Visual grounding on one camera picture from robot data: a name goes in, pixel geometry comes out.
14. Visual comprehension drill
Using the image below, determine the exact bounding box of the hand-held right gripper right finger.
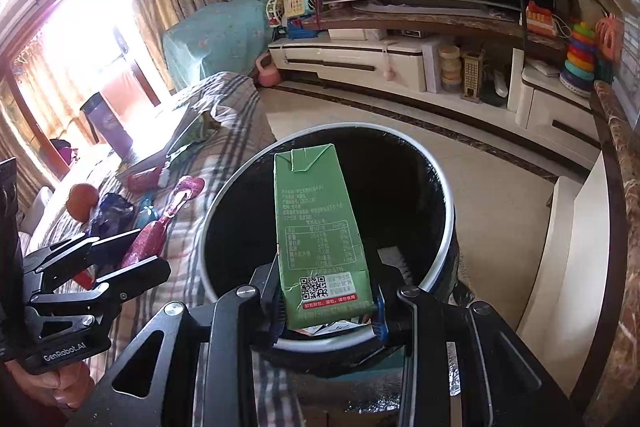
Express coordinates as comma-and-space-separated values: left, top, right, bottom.
371, 246, 587, 427

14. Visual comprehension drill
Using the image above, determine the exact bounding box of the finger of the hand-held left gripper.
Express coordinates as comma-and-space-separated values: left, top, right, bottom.
22, 228, 142, 293
27, 256, 172, 333

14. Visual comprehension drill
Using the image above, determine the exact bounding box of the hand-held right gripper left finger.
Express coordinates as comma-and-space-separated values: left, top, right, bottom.
65, 258, 290, 427

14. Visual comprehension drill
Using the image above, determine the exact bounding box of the pink shiny wrapper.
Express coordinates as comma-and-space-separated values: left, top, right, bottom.
121, 213, 175, 269

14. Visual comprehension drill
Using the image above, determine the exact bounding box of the green drink carton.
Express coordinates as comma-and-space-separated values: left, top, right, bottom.
273, 143, 377, 328

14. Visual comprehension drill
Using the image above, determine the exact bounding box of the white-rimmed bin with black liner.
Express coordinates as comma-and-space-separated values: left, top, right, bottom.
197, 123, 458, 375

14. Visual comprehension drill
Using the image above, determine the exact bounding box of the person's left hand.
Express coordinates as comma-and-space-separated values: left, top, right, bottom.
7, 354, 96, 413

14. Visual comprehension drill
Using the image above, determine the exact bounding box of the apple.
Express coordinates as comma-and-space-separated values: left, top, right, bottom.
66, 183, 99, 223

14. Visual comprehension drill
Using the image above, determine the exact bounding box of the red packet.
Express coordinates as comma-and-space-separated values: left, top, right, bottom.
127, 172, 163, 194

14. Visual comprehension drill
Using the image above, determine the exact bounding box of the pink packet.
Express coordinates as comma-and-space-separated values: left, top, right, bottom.
170, 176, 207, 208

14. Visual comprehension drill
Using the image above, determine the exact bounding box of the purple water bottle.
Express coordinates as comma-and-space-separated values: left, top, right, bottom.
80, 91, 133, 158

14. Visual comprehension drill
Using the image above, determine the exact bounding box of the green wrapper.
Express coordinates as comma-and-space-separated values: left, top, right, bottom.
167, 109, 221, 158

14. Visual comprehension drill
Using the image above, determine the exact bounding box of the pink kettlebell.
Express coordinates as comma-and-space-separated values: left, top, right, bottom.
256, 54, 281, 88

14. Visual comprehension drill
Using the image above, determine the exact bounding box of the teal covered furniture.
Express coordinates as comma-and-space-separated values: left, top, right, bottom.
162, 0, 273, 92

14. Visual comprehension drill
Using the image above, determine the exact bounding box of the white television cabinet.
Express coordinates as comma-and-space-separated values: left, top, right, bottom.
267, 12, 608, 168

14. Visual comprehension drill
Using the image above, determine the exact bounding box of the wooden building model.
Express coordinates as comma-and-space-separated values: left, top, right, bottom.
461, 51, 485, 102

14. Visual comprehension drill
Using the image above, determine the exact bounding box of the stack of round containers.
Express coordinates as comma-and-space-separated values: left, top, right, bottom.
439, 44, 461, 92

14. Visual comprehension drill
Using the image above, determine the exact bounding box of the blue toy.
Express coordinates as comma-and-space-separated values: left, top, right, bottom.
286, 19, 318, 40

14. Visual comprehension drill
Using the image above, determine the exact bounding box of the marble-topped side cabinet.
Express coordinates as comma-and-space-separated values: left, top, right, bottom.
515, 79, 640, 427

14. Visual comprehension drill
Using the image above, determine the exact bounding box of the toy ferris wheel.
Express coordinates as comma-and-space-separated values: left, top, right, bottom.
266, 0, 286, 28

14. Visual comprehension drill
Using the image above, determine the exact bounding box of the yellow toy telephone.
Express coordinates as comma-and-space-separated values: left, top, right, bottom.
282, 0, 313, 18

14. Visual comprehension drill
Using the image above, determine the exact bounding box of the red toy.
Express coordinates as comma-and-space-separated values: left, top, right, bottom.
525, 1, 558, 38

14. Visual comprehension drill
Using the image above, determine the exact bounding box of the clear plastic drawer organizer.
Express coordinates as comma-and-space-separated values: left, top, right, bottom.
607, 22, 640, 128

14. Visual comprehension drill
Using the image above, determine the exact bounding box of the orange plastic toy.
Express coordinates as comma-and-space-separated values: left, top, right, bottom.
595, 14, 623, 62

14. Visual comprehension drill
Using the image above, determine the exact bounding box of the rainbow stacking ring toy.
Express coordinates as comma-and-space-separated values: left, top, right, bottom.
559, 22, 598, 98

